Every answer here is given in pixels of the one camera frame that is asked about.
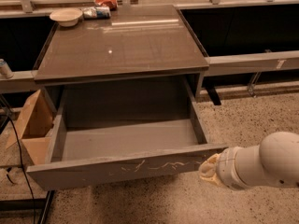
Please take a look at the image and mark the grey top drawer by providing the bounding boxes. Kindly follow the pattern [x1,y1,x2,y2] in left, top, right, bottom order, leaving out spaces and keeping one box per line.
[27,77,224,190]

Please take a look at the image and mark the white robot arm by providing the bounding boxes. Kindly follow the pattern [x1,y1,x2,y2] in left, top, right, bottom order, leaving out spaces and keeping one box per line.
[199,132,299,190]

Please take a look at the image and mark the grey cabinet with glossy top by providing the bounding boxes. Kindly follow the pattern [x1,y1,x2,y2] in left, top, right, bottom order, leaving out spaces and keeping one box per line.
[33,4,210,110]

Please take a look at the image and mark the cardboard box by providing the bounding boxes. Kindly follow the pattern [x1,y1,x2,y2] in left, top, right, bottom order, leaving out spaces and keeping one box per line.
[6,90,53,164]

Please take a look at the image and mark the blue white snack bag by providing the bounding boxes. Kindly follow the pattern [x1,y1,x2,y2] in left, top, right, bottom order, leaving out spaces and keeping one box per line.
[82,7,111,19]

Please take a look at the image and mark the red orange snack bag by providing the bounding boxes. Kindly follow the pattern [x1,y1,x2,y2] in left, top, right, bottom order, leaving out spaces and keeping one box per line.
[94,0,118,10]

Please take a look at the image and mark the white bowl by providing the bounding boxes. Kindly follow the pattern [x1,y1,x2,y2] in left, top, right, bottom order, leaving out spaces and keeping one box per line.
[50,7,82,27]

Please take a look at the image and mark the grey horizontal rail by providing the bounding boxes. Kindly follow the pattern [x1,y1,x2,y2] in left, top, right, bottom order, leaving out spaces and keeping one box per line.
[0,50,299,95]

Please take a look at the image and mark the black cable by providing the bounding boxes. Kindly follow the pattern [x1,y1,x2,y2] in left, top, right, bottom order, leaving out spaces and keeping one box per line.
[0,109,37,224]

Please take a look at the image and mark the white can on rail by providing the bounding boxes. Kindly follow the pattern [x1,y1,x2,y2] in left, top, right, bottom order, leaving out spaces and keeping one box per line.
[0,59,13,79]

